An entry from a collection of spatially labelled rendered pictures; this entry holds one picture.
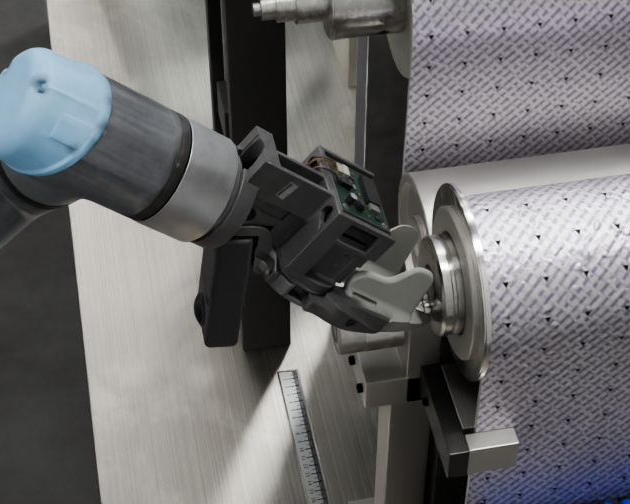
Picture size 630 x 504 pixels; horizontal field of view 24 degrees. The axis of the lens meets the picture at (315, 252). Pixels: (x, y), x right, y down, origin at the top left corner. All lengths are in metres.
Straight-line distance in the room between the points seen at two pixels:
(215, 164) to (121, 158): 0.07
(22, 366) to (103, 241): 1.12
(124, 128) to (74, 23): 1.06
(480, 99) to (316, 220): 0.28
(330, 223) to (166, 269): 0.65
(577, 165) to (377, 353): 0.22
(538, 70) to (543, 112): 0.05
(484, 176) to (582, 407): 0.21
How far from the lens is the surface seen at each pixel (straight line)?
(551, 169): 1.20
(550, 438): 1.15
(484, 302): 1.01
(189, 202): 0.92
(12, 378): 2.71
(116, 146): 0.89
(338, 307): 1.00
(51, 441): 2.60
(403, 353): 1.16
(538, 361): 1.07
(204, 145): 0.92
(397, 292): 1.03
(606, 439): 1.17
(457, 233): 1.04
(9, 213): 0.96
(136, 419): 1.45
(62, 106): 0.88
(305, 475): 1.40
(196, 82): 1.83
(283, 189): 0.95
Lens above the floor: 2.02
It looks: 45 degrees down
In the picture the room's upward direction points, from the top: straight up
